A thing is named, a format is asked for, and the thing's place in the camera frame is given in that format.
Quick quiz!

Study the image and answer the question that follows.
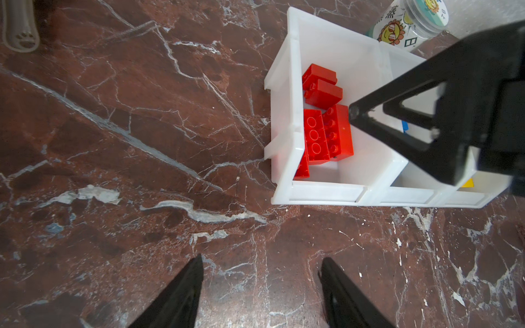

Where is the long red lego brick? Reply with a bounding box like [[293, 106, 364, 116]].
[[304, 109, 330, 165], [322, 105, 354, 161]]

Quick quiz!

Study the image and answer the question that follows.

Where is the right white bin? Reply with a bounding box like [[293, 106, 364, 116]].
[[440, 147, 511, 209]]

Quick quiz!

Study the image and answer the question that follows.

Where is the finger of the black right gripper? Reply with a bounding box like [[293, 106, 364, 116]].
[[349, 49, 476, 185]]

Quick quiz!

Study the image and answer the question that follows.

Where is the yellow lego brick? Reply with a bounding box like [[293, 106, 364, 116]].
[[462, 178, 474, 188]]

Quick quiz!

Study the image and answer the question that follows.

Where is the red tall lego brick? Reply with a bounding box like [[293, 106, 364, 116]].
[[304, 80, 343, 110]]

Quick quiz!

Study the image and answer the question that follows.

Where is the brown litter scoop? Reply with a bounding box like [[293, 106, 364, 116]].
[[1, 0, 40, 53]]

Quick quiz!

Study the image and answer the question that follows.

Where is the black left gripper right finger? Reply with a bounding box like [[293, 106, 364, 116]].
[[319, 257, 393, 328]]

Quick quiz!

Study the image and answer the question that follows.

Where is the red square lego brick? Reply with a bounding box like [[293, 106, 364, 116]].
[[302, 64, 338, 91]]

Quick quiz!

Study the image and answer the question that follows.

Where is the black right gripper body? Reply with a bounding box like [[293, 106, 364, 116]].
[[434, 21, 524, 197]]

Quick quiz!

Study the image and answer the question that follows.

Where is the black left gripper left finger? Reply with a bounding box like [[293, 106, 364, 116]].
[[129, 255, 204, 328]]

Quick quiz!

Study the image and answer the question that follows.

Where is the middle white bin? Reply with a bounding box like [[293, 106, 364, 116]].
[[382, 46, 453, 207]]

